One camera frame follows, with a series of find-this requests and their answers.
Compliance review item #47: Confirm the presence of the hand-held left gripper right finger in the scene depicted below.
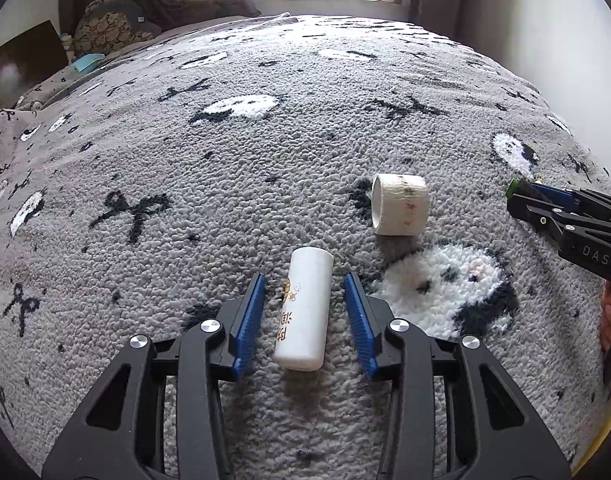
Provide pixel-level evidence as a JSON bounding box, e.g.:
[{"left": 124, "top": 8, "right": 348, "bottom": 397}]
[{"left": 343, "top": 272, "right": 571, "bottom": 480}]

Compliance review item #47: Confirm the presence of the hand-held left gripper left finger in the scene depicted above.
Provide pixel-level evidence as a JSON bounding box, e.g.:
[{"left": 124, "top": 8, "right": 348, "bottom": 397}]
[{"left": 42, "top": 274, "right": 267, "bottom": 480}]

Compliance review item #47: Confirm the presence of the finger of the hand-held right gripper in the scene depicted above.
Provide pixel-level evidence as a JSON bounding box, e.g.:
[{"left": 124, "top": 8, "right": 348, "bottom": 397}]
[
  {"left": 506, "top": 194, "right": 579, "bottom": 233},
  {"left": 523, "top": 180, "right": 586, "bottom": 208}
]

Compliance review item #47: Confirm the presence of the white bottle with yellow print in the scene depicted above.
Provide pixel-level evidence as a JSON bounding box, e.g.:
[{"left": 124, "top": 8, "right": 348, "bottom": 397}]
[{"left": 273, "top": 246, "right": 335, "bottom": 372}]

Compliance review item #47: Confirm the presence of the white tape roll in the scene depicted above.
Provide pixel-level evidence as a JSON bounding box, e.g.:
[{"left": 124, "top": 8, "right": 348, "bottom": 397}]
[{"left": 370, "top": 172, "right": 430, "bottom": 236}]

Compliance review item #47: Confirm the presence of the grey printed blanket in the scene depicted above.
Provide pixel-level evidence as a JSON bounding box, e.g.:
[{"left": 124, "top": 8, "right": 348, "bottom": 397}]
[{"left": 0, "top": 12, "right": 611, "bottom": 480}]

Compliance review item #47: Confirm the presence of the teal flat item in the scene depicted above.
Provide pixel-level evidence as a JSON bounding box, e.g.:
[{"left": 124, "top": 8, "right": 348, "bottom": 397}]
[{"left": 72, "top": 52, "right": 106, "bottom": 73}]

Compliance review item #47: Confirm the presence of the patterned dark pillow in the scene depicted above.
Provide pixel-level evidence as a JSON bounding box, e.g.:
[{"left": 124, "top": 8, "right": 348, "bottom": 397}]
[{"left": 73, "top": 0, "right": 161, "bottom": 56}]

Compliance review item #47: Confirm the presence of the dark wooden headboard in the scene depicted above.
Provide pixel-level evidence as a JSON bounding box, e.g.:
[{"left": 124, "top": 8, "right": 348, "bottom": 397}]
[{"left": 0, "top": 20, "right": 69, "bottom": 111}]

